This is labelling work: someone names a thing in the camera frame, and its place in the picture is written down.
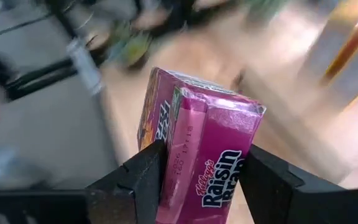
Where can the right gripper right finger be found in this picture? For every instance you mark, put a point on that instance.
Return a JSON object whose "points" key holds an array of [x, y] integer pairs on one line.
{"points": [[278, 193]]}

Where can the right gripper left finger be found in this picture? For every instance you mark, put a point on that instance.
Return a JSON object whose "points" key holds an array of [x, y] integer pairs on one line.
{"points": [[135, 189]]}

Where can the pink Raisin Bran cereal box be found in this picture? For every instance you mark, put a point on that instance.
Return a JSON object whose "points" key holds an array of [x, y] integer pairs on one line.
{"points": [[204, 140]]}

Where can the green succulent plant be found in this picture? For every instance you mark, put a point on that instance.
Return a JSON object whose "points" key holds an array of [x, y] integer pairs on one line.
{"points": [[132, 46]]}

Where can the black rig frame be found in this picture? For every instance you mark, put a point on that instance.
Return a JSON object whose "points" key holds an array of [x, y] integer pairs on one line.
{"points": [[42, 76]]}

